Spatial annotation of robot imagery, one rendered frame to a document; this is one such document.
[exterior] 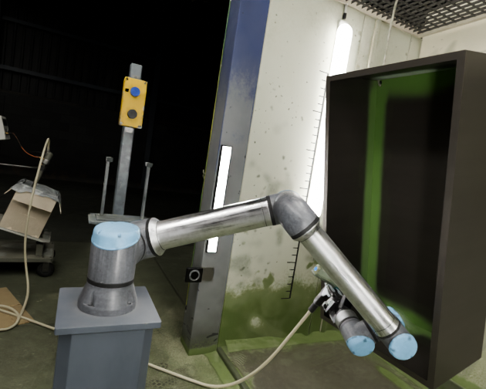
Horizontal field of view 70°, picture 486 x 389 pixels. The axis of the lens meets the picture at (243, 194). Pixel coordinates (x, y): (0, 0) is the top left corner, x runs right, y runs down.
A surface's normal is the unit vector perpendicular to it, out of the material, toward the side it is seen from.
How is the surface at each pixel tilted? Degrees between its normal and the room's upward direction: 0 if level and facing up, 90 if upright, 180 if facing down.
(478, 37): 90
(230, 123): 90
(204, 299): 90
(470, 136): 90
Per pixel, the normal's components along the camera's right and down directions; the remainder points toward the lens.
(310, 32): 0.43, 0.15
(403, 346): -0.01, 0.14
